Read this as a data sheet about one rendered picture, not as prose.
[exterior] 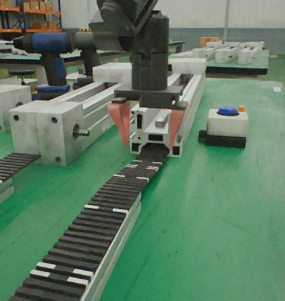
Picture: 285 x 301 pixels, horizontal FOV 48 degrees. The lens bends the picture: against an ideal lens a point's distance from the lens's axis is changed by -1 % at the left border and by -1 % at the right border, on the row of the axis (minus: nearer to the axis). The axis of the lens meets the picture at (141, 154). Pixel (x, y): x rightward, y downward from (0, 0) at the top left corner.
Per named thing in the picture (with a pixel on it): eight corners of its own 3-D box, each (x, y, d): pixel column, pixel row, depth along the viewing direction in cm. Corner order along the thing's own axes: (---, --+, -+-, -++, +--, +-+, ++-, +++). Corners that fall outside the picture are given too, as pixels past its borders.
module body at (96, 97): (86, 149, 64) (83, 107, 61) (40, 146, 67) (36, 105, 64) (158, 87, 137) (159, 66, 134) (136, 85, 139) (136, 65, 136)
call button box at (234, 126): (245, 148, 65) (249, 117, 63) (197, 144, 67) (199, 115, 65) (243, 136, 72) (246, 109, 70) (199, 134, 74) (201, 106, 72)
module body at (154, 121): (181, 157, 60) (183, 113, 57) (130, 153, 63) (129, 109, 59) (204, 88, 133) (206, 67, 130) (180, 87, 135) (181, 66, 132)
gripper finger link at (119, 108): (119, 138, 60) (119, 86, 56) (158, 140, 58) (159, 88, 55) (107, 150, 53) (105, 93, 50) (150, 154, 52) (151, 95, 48)
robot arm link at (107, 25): (113, 7, 39) (145, -42, 42) (54, 10, 46) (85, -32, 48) (153, 72, 49) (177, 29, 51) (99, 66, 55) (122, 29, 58)
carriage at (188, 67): (203, 82, 110) (204, 62, 108) (171, 81, 112) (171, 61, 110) (206, 76, 125) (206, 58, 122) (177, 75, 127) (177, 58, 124)
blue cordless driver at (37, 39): (74, 109, 97) (69, 32, 89) (9, 109, 97) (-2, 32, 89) (79, 104, 104) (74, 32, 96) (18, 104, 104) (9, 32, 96)
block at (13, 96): (13, 135, 74) (7, 93, 70) (-23, 129, 78) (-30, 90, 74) (42, 123, 82) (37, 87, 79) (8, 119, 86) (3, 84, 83)
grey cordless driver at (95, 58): (108, 96, 117) (106, 31, 109) (54, 97, 116) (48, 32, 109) (110, 93, 124) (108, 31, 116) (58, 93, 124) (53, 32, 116)
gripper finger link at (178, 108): (147, 140, 58) (148, 87, 55) (187, 143, 57) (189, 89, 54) (138, 152, 52) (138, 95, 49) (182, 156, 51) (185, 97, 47)
